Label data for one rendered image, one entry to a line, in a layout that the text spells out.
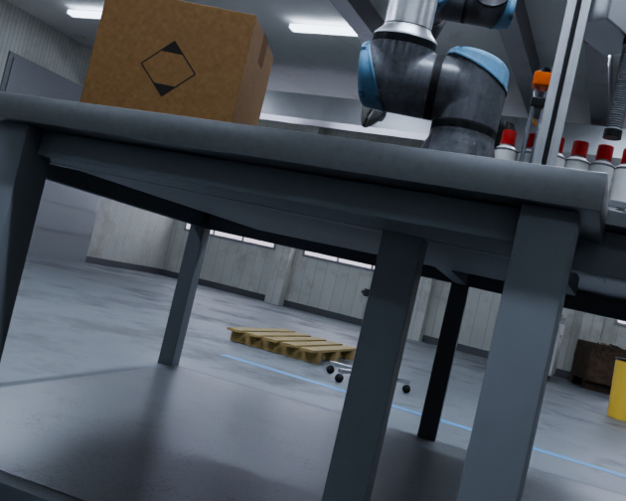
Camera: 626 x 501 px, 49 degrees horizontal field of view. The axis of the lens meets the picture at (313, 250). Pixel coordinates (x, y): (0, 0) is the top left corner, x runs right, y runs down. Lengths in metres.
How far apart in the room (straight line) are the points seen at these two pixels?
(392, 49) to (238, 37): 0.31
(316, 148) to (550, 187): 0.27
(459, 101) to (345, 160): 0.44
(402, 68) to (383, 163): 0.46
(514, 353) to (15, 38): 10.85
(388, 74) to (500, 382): 0.65
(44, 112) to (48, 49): 10.68
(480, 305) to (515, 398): 11.25
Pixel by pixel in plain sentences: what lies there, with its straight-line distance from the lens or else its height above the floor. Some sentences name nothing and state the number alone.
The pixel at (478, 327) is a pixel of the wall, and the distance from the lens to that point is 12.00.
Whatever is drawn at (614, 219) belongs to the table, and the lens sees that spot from 0.95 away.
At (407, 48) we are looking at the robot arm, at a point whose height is 1.08.
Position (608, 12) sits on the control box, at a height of 1.30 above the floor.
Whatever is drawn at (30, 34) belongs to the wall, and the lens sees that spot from 11.55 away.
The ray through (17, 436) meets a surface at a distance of 1.52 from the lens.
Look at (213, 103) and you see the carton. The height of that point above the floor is 0.94.
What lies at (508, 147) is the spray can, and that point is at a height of 1.04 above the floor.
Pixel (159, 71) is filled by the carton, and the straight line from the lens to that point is 1.38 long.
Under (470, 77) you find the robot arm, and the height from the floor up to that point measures 1.05.
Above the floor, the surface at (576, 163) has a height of 1.03.
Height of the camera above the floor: 0.66
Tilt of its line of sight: 2 degrees up
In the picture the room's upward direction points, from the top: 13 degrees clockwise
